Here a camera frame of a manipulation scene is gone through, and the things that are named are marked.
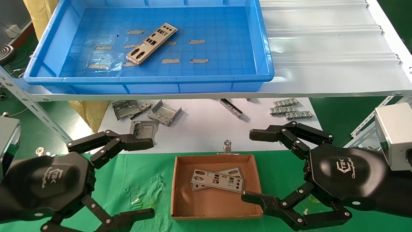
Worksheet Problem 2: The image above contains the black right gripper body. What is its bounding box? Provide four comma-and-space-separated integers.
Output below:
304, 143, 412, 218

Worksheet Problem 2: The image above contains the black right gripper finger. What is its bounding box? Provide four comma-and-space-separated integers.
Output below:
249, 121, 334, 160
241, 182, 353, 231

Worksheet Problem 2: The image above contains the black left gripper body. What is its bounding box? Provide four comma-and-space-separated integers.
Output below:
0, 151, 96, 223

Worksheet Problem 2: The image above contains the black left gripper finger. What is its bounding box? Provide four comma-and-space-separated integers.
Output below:
66, 130, 154, 169
40, 195, 155, 232

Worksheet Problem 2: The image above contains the brown cardboard box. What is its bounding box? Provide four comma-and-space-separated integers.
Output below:
171, 154, 264, 221

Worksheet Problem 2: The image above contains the blue plastic tray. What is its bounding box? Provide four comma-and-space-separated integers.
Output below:
23, 0, 275, 95

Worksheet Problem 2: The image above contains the gray metal connector strip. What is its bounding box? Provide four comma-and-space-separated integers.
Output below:
273, 98, 299, 107
269, 106, 297, 115
286, 111, 314, 120

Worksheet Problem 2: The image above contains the green table cloth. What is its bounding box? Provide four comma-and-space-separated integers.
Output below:
0, 151, 412, 232

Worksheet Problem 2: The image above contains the silver binder clip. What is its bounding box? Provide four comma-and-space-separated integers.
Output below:
36, 147, 58, 158
218, 140, 240, 156

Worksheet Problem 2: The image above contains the long gray metal bar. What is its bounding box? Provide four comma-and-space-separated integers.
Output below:
220, 99, 243, 118

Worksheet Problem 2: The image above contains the slotted steel angle brace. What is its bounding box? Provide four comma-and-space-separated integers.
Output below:
346, 95, 412, 149
0, 66, 73, 144

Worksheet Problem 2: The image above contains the white paper sheet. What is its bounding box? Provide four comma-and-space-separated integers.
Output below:
90, 98, 323, 154

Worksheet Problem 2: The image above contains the clear plastic film patch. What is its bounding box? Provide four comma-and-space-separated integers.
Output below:
102, 60, 123, 72

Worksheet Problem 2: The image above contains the black coiled object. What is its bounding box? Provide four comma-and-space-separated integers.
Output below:
0, 44, 15, 66

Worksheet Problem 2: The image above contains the white power socket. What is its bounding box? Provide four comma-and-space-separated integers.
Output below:
5, 24, 22, 38

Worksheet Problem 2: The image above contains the flat gray metal bracket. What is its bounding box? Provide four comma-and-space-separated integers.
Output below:
129, 120, 159, 145

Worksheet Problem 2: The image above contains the gray stamped metal bracket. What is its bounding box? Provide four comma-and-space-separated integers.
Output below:
112, 100, 142, 121

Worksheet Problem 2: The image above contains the gray folded metal bracket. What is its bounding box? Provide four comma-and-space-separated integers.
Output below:
147, 100, 182, 127

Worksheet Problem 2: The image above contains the gray left wrist camera box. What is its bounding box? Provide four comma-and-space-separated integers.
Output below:
0, 116, 21, 181

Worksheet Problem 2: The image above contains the gray wrist camera box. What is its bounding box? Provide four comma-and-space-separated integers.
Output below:
374, 102, 412, 172
0, 116, 21, 181

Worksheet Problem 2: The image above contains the gray right wrist camera box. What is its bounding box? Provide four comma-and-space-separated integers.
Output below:
374, 102, 412, 172

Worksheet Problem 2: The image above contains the white floor cable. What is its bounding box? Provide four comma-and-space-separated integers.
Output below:
0, 107, 30, 119

